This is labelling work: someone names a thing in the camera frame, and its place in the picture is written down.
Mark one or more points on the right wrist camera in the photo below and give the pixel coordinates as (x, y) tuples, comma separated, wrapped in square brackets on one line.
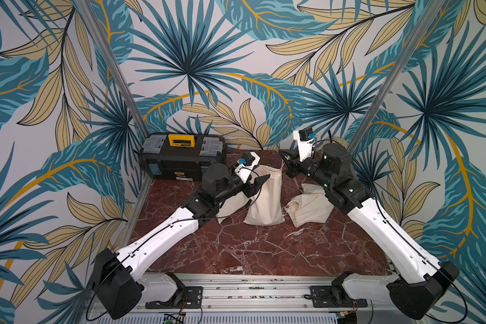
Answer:
[(305, 139)]

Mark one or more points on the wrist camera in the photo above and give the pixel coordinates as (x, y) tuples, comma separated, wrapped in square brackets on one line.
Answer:
[(305, 139), (248, 162)]

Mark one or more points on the aluminium corner post right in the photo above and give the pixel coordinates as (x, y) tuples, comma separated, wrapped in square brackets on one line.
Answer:
[(406, 53)]

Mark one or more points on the aluminium corner post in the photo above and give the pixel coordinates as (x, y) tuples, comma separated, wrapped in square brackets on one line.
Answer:
[(406, 53), (100, 38)]

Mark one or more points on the aluminium corner post left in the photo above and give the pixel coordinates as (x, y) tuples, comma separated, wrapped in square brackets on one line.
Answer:
[(100, 38)]

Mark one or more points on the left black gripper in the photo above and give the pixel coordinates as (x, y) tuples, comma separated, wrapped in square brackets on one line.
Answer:
[(253, 188)]

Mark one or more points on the black plastic toolbox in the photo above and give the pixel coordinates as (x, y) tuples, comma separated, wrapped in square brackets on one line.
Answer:
[(180, 156)]

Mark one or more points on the cream cloth drawstring bag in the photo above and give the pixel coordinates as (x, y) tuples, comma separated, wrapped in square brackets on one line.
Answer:
[(266, 208)]

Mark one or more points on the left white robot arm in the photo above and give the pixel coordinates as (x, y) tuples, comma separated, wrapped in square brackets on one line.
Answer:
[(116, 277)]

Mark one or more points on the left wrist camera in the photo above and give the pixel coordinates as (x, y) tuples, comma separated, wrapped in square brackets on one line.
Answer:
[(248, 162)]

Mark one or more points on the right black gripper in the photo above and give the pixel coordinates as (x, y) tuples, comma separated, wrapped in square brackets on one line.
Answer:
[(295, 166)]

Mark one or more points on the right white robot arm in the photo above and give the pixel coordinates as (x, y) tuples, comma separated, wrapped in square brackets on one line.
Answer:
[(421, 279)]

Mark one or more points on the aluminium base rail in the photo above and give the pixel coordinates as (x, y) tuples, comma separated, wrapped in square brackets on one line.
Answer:
[(215, 298)]

